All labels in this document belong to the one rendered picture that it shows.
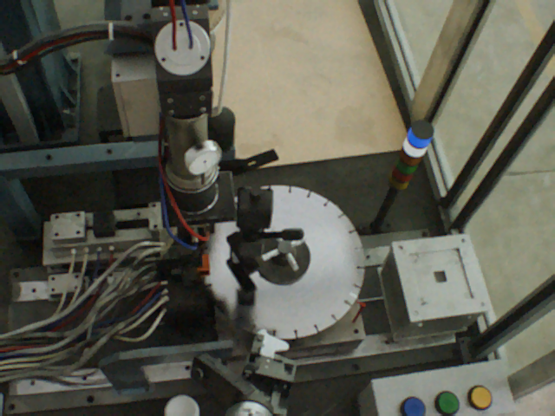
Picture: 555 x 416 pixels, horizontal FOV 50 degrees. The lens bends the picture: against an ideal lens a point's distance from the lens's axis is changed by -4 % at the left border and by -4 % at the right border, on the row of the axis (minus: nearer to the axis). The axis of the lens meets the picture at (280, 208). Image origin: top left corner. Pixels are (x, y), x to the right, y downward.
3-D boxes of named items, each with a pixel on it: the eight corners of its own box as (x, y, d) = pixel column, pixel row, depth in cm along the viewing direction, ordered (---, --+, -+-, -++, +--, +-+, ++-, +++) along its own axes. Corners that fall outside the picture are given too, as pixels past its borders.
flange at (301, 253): (284, 295, 119) (285, 290, 117) (242, 257, 122) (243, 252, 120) (322, 257, 124) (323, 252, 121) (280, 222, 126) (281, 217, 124)
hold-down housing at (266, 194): (265, 235, 111) (274, 177, 93) (265, 260, 109) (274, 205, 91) (235, 234, 111) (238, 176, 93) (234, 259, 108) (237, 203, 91)
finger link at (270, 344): (290, 338, 110) (282, 371, 102) (257, 329, 110) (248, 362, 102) (293, 325, 109) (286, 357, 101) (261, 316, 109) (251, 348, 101)
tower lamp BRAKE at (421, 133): (426, 127, 119) (430, 119, 116) (432, 147, 117) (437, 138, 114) (404, 129, 118) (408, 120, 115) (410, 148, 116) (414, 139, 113)
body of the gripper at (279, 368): (287, 390, 104) (277, 442, 93) (238, 377, 104) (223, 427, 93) (297, 357, 100) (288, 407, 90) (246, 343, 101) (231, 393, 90)
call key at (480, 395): (484, 387, 120) (487, 385, 118) (489, 406, 118) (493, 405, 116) (466, 390, 119) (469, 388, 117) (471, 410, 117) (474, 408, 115)
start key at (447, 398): (452, 393, 119) (455, 391, 117) (457, 412, 117) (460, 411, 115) (433, 396, 118) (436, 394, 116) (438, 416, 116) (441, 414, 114)
